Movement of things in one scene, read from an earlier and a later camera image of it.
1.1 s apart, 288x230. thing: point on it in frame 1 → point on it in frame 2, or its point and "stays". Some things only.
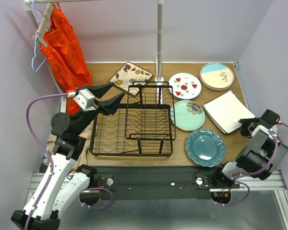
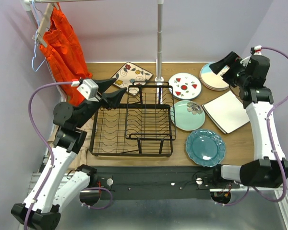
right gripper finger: x=245 y=120 → x=231 y=59
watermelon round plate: x=186 y=86 stays
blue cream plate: x=217 y=75 stays
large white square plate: x=226 y=110 stays
